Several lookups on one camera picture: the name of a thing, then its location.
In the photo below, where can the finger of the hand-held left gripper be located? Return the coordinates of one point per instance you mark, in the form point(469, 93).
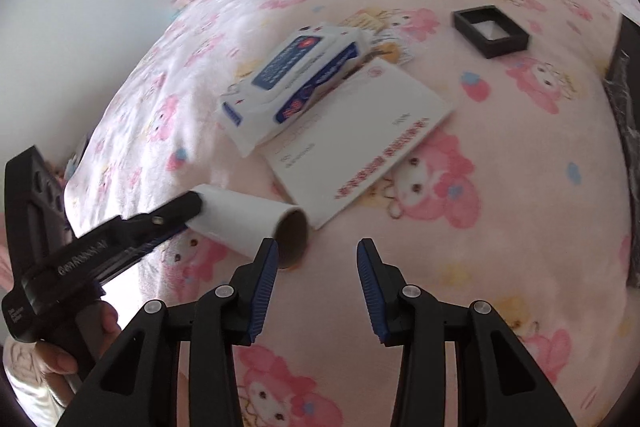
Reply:
point(165, 214)
point(157, 243)

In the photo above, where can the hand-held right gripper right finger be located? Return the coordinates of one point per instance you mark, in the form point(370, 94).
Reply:
point(372, 292)

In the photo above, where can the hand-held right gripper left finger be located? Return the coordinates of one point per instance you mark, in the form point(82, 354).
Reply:
point(262, 292)

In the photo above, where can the white paper roll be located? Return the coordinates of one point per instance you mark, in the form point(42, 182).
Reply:
point(240, 217)

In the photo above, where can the large black box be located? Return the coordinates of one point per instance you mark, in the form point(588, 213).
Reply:
point(627, 72)

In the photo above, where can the person's left hand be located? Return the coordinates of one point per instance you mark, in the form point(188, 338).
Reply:
point(57, 359)

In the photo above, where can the pink printed blanket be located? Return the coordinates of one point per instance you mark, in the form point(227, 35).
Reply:
point(500, 207)

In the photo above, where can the white envelope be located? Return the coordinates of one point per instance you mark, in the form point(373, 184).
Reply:
point(370, 127)

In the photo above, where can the white blue wet wipes pack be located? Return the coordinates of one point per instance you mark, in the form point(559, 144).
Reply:
point(300, 67)

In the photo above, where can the cartoon sticker card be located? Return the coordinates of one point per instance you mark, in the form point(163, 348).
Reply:
point(397, 52)

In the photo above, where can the small black square frame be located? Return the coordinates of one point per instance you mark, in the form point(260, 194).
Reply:
point(462, 28)

